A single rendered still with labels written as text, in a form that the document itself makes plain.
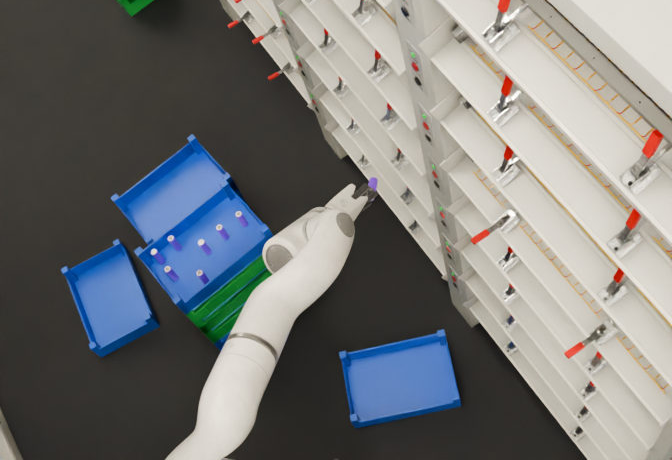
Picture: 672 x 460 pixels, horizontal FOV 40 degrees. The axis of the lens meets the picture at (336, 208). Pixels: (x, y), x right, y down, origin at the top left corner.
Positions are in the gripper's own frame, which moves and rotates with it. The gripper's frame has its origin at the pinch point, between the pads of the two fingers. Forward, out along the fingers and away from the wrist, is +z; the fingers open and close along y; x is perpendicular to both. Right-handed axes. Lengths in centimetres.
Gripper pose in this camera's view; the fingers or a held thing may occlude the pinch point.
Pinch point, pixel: (364, 197)
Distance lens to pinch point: 186.5
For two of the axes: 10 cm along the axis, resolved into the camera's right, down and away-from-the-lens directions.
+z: 4.9, -3.6, 7.9
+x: 7.5, 6.4, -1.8
